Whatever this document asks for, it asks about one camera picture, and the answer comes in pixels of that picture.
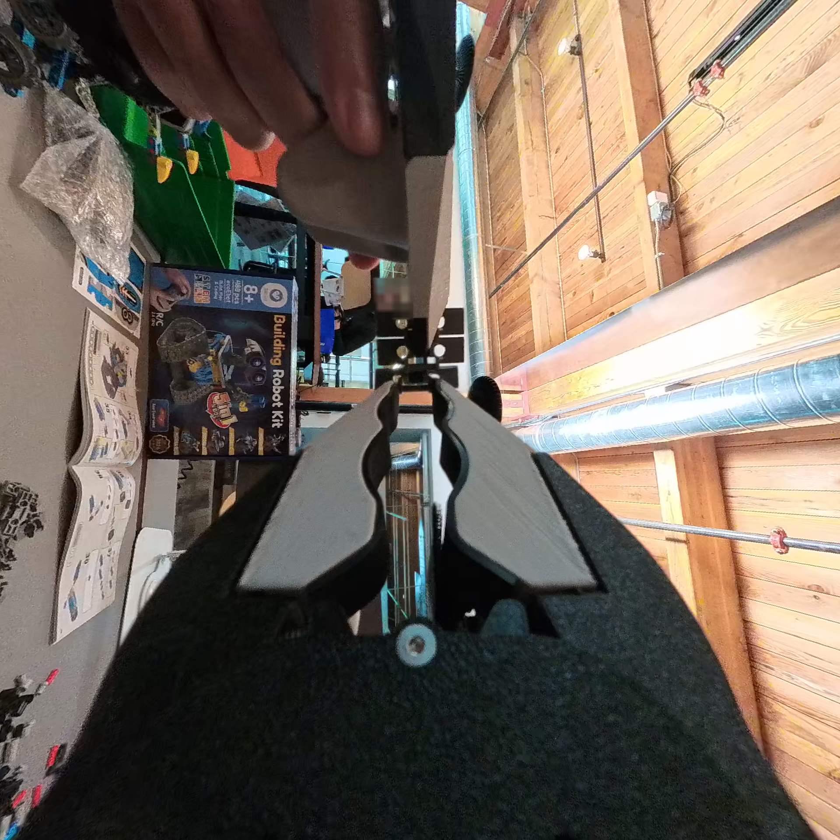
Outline metal ceiling pipe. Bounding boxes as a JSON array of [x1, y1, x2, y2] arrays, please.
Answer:
[[617, 517, 840, 555], [489, 92, 698, 298]]

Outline wooden pillar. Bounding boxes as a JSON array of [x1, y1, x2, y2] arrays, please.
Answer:
[[295, 386, 395, 406]]

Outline person's left hand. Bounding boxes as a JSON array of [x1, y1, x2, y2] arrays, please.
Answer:
[[110, 0, 396, 158]]

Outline dark blue robot kit box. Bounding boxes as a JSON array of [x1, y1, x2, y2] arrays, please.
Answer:
[[144, 262, 301, 462]]

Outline short grey track segment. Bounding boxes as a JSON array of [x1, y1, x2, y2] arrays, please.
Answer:
[[374, 306, 465, 389]]

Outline heap of loose toy parts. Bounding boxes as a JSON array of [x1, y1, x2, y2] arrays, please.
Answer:
[[0, 668, 68, 840]]

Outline grey desk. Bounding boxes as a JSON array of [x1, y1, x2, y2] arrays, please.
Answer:
[[0, 85, 179, 840]]

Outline bubble wrap bag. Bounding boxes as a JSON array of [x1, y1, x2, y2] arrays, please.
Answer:
[[18, 85, 137, 284]]

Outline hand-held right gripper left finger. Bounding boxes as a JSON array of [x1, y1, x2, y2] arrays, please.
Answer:
[[236, 381, 401, 597]]

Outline black ceiling rail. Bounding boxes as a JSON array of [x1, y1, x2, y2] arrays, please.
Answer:
[[688, 0, 798, 85]]

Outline green plastic bin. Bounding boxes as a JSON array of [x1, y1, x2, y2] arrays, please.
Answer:
[[91, 84, 237, 271]]

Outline blue sticker sheet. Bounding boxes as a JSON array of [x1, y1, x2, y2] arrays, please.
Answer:
[[71, 244, 148, 340]]

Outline orange chair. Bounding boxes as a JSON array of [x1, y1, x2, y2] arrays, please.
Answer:
[[222, 130, 288, 190]]

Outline pile of grey track links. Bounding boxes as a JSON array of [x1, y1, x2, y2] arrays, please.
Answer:
[[0, 481, 46, 599]]

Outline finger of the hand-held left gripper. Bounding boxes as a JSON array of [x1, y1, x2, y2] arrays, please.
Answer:
[[404, 151, 455, 349]]

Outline blue toy robot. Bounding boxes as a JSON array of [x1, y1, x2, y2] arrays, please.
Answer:
[[0, 0, 201, 186]]

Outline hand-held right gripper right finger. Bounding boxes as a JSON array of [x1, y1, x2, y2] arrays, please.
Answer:
[[432, 379, 601, 597]]

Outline instruction booklet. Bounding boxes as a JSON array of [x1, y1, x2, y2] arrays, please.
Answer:
[[50, 307, 145, 645]]

